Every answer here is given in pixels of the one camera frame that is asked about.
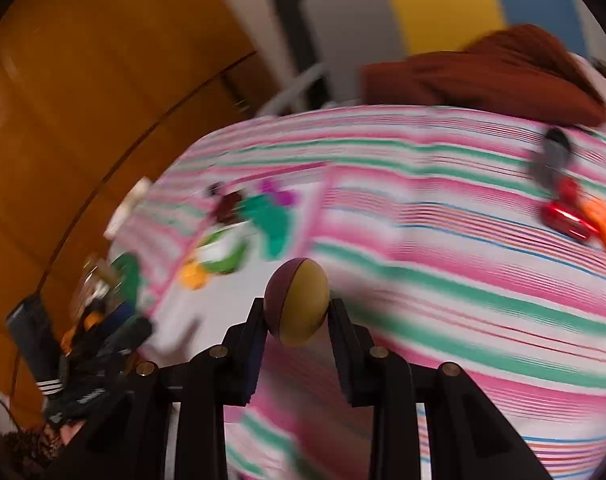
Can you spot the yellow orange toy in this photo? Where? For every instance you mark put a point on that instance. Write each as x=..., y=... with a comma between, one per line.
x=193, y=275

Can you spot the grey yellow blue headboard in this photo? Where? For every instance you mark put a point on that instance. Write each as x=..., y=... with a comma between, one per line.
x=349, y=34

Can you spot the rust brown quilted blanket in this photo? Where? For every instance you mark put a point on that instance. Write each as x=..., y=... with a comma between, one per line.
x=521, y=71

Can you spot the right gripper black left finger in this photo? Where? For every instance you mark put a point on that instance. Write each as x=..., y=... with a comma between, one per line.
x=245, y=343

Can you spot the green white toy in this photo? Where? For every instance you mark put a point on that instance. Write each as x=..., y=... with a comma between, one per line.
x=222, y=251

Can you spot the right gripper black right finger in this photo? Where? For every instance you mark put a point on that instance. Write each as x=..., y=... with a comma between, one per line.
x=350, y=347

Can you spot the orange linked cube block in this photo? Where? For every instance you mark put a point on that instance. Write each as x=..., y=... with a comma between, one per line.
x=595, y=209

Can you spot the magenta perforated toy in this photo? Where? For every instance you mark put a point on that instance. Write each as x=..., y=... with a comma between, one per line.
x=279, y=195

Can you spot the teal plastic toy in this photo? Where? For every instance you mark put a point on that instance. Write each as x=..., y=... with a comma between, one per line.
x=272, y=220

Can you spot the striped pink green bedspread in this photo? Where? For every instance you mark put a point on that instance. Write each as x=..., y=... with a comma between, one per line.
x=429, y=231

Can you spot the purple patterned oval toy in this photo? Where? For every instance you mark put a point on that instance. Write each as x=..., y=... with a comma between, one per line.
x=296, y=300

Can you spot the dark brown flower toy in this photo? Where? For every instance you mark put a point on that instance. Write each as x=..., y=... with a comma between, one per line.
x=226, y=209

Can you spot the red metallic capsule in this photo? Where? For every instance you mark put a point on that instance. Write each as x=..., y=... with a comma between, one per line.
x=568, y=220

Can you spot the red cube block number 11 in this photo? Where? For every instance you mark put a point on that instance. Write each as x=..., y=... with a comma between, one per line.
x=569, y=191

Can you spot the clear jar black lid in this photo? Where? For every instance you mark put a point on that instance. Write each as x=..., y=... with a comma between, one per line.
x=549, y=164

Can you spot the pink white shallow box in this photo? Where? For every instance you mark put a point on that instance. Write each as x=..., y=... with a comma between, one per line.
x=189, y=321

